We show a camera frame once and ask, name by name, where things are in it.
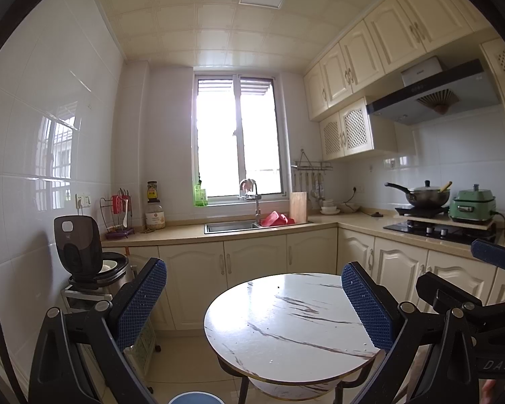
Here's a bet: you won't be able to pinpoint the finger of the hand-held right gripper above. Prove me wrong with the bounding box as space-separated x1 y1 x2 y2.
416 273 505 325
471 238 505 270

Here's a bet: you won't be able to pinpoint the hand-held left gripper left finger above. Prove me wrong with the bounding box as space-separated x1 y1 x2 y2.
27 258 168 404

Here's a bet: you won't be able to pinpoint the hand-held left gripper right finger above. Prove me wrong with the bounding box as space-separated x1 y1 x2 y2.
341 262 478 404

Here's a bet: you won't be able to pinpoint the person's right hand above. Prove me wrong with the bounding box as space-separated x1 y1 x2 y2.
481 379 499 404

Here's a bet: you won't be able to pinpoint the pale green printed bag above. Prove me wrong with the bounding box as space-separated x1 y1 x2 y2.
128 322 157 373

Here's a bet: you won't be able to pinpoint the green electric cooking pot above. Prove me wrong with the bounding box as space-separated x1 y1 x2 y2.
448 184 498 225

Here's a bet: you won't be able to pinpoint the black gas stove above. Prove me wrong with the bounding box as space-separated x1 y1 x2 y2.
383 219 497 245

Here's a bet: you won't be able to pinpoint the beige kitchen countertop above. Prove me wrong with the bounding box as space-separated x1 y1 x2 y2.
101 212 505 262

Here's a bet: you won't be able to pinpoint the large clear jar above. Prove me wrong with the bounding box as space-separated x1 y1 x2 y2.
145 200 166 231

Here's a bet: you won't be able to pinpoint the round marble table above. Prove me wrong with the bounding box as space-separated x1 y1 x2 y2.
204 273 390 404

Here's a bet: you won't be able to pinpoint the steel wok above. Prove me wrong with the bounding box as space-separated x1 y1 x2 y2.
384 181 451 208

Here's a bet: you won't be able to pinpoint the black rice cooker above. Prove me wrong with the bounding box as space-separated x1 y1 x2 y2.
53 215 130 290

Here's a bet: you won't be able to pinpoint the wok lid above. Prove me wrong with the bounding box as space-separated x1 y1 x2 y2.
408 180 444 194

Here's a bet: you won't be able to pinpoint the steel sink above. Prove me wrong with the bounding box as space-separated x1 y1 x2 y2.
204 220 262 235

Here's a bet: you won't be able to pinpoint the green plastic bottle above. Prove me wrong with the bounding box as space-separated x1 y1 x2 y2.
194 174 209 208

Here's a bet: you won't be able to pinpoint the wooden cutting board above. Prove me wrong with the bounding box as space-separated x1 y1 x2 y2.
289 191 309 225

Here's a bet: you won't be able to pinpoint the red plastic basket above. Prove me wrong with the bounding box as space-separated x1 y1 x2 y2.
260 211 296 228

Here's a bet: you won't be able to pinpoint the row of hanging utensils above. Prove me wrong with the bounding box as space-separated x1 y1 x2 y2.
294 170 327 203

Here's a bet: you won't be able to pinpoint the steel kitchen faucet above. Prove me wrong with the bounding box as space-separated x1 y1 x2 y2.
238 179 262 226

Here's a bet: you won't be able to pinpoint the grey range hood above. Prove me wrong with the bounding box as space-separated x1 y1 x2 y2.
366 56 501 126

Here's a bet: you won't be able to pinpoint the kitchen window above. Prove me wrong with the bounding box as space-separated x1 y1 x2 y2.
192 71 289 207

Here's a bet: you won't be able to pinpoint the wire utensil holder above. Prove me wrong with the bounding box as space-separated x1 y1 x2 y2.
100 189 135 240

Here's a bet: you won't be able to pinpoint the black power cable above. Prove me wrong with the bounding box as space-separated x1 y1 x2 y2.
343 189 361 212

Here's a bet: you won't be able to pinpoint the cream wall cabinets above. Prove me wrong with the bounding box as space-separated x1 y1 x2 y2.
303 0 495 123

